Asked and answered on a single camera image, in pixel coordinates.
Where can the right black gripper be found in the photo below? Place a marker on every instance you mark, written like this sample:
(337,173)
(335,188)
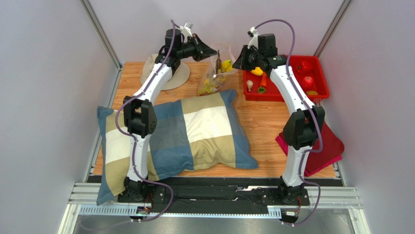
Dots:
(248,57)

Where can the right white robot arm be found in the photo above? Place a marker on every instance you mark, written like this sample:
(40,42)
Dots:
(303,128)

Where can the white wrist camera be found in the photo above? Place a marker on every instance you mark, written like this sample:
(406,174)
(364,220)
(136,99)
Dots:
(253,34)
(186,30)

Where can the orange carrot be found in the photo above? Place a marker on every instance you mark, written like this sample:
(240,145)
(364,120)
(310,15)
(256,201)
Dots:
(263,84)

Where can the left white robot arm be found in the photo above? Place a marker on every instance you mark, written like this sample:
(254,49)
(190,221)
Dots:
(138,111)

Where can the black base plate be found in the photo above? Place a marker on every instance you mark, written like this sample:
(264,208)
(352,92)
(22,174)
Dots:
(210,196)

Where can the clear zip top bag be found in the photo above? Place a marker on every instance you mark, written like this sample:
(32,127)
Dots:
(226,53)

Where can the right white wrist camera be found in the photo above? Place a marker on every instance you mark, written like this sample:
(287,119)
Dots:
(253,34)

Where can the aluminium frame rail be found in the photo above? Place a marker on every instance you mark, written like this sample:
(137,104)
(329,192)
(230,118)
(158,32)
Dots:
(337,210)

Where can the folded red cloth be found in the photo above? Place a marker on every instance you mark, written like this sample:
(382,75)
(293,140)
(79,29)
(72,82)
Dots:
(333,147)

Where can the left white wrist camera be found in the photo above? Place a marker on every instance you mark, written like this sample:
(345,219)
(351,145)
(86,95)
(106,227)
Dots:
(186,30)

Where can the plaid pillow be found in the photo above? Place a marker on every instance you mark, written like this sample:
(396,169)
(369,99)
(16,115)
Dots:
(192,134)

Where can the garlic bulb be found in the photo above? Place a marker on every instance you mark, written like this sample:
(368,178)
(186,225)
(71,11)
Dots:
(249,85)

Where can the red plastic tray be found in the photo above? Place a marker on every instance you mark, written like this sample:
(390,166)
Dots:
(272,93)

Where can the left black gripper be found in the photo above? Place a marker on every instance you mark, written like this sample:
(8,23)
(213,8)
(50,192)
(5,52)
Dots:
(202,50)

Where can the yellow corn cob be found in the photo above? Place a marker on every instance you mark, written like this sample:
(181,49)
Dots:
(257,71)

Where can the brown longan cluster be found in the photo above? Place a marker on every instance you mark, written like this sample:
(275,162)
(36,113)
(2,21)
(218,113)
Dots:
(215,78)

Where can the beige bucket hat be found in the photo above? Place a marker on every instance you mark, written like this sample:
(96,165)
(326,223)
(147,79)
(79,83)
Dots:
(179,78)

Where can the yellow banana bunch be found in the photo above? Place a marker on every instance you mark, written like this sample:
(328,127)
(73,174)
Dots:
(226,67)

